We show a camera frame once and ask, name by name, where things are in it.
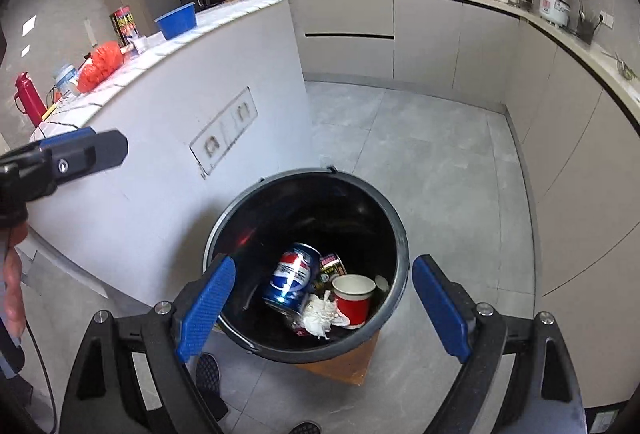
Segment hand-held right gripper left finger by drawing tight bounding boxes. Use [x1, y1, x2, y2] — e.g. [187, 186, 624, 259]
[59, 255, 237, 434]

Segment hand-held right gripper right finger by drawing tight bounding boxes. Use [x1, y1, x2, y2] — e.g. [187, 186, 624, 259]
[411, 254, 586, 434]

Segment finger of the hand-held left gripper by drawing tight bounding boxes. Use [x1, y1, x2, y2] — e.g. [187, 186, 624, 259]
[0, 126, 96, 165]
[47, 129, 129, 187]

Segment clear red plastic wrapper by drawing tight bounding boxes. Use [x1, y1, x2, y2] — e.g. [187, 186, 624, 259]
[76, 59, 113, 93]

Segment red paper cup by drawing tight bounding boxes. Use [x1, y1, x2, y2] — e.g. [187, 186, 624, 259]
[331, 274, 377, 330]

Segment blue cola can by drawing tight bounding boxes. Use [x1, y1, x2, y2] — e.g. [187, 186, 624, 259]
[262, 242, 322, 315]

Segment blue white paper cup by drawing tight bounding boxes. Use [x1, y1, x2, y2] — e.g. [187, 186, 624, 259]
[121, 36, 148, 57]

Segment white tissue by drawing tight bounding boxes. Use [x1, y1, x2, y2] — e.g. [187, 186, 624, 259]
[299, 290, 351, 341]

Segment small black yellow can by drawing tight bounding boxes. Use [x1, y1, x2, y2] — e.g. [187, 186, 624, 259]
[314, 253, 348, 292]

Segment black plastic bucket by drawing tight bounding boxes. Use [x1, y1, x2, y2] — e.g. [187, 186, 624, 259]
[202, 166, 412, 364]

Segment blue bowl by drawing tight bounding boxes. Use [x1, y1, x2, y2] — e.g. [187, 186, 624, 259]
[154, 2, 197, 40]

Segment person's left hand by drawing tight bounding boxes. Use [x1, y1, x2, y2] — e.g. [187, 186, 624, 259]
[2, 250, 26, 339]

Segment red thermos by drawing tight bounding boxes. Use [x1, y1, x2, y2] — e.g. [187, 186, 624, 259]
[14, 71, 48, 126]

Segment clear container with blue lid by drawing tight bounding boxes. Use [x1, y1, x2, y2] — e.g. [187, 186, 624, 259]
[52, 62, 81, 97]

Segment white tiled kitchen island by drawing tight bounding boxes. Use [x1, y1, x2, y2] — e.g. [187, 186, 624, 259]
[27, 0, 307, 310]

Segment small wooden stool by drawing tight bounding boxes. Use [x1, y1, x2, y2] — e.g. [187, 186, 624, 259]
[295, 331, 381, 387]

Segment island socket panel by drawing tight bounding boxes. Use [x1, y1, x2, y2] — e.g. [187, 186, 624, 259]
[189, 86, 258, 177]

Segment black built-in appliance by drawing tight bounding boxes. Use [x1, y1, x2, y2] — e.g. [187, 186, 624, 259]
[585, 406, 640, 434]

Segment grey kitchen counter cabinets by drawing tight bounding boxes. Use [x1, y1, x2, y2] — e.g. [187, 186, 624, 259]
[290, 0, 640, 410]

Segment small dish with chopsticks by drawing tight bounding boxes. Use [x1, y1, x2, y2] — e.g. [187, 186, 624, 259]
[602, 49, 640, 82]

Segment black utensil holder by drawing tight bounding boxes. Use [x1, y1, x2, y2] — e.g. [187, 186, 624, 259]
[575, 1, 601, 46]

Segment white rice cooker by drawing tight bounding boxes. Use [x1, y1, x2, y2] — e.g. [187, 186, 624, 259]
[539, 0, 571, 27]

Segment black cable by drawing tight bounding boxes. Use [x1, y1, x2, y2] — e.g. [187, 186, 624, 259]
[20, 314, 57, 434]

